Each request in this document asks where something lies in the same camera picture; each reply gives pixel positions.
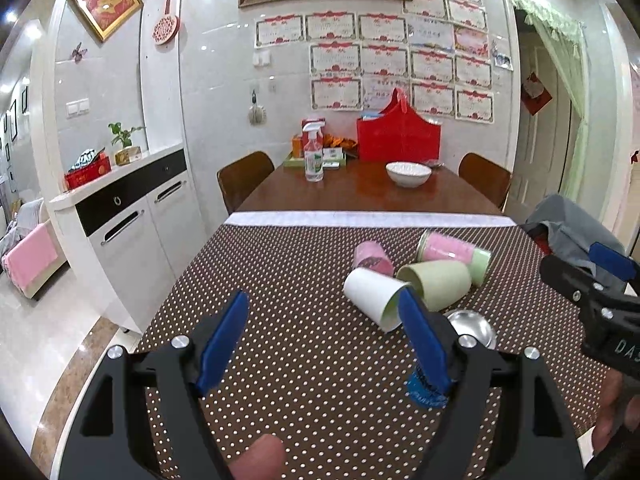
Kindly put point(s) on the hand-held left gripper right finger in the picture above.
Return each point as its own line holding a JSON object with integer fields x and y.
{"x": 425, "y": 342}

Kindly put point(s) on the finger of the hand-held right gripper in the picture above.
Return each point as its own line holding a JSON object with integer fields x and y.
{"x": 612, "y": 261}
{"x": 567, "y": 272}

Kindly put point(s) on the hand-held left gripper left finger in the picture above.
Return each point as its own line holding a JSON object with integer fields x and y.
{"x": 222, "y": 347}

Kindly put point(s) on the white cup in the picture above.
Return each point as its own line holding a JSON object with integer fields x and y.
{"x": 372, "y": 297}

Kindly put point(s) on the blue plastic cup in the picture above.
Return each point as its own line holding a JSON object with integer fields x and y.
{"x": 425, "y": 395}

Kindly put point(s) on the light green cup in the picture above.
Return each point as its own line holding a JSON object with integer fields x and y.
{"x": 440, "y": 285}

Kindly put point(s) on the pink cup with green base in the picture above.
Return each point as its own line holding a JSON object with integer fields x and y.
{"x": 450, "y": 252}

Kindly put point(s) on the pink patterned cup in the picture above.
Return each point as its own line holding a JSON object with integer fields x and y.
{"x": 372, "y": 257}

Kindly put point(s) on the person's right hand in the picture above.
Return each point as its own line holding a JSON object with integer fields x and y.
{"x": 612, "y": 407}

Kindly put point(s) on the person's left hand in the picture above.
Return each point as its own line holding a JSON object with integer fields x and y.
{"x": 257, "y": 457}

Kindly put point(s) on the grey jacket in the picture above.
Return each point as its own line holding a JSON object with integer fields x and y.
{"x": 570, "y": 230}

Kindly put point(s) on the small metal bowl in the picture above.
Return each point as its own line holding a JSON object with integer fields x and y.
{"x": 472, "y": 330}

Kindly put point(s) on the brown polka dot tablecloth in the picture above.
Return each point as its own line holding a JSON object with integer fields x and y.
{"x": 300, "y": 270}

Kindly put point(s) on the white door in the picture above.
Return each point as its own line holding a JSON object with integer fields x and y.
{"x": 542, "y": 160}

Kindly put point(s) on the brown wooden chair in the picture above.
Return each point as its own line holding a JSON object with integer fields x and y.
{"x": 485, "y": 177}
{"x": 245, "y": 177}

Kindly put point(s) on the white sideboard cabinet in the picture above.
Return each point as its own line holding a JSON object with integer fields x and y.
{"x": 135, "y": 230}

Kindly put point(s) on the white ceramic bowl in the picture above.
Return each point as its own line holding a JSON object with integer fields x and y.
{"x": 407, "y": 172}

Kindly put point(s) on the red door decoration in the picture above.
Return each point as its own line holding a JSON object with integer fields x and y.
{"x": 535, "y": 94}

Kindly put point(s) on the green tray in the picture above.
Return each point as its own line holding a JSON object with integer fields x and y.
{"x": 295, "y": 161}

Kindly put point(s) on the red tote bag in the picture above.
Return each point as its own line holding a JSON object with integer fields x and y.
{"x": 397, "y": 137}

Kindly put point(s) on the clear spray bottle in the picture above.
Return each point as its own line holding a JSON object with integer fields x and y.
{"x": 313, "y": 157}

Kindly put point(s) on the pink blanket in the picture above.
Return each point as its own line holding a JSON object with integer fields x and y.
{"x": 30, "y": 257}

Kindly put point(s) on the orange snack packets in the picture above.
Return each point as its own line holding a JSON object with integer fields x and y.
{"x": 342, "y": 141}

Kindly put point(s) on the red gift box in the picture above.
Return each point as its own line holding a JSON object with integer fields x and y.
{"x": 87, "y": 175}

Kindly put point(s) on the green curtain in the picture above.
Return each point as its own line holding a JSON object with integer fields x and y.
{"x": 565, "y": 45}

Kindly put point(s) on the small potted plant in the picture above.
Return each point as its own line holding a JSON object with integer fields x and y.
{"x": 125, "y": 142}

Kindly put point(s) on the white sofa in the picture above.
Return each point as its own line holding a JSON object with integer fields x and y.
{"x": 30, "y": 225}

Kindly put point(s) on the orange box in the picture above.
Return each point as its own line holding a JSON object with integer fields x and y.
{"x": 306, "y": 132}

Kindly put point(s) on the red round hanging ornament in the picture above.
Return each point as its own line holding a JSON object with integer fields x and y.
{"x": 166, "y": 27}

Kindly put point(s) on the small wall photo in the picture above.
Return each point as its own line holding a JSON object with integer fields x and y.
{"x": 501, "y": 61}

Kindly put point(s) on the wall hook with hanging brush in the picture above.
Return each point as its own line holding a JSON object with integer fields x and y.
{"x": 256, "y": 112}

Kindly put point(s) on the white double light switch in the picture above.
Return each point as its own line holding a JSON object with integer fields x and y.
{"x": 78, "y": 108}

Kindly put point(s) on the group of wall certificates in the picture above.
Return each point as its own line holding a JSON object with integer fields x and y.
{"x": 380, "y": 60}

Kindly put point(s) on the white wall socket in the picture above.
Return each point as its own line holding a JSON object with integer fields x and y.
{"x": 261, "y": 58}

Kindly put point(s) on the butterfly wall decoration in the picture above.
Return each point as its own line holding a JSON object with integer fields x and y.
{"x": 79, "y": 52}

